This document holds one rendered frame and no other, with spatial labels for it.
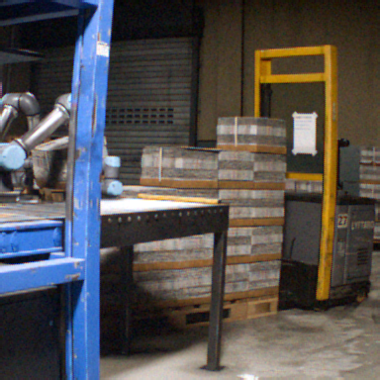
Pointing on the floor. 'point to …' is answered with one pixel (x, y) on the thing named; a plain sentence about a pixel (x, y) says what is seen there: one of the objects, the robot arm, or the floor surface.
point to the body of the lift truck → (356, 253)
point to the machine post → (86, 188)
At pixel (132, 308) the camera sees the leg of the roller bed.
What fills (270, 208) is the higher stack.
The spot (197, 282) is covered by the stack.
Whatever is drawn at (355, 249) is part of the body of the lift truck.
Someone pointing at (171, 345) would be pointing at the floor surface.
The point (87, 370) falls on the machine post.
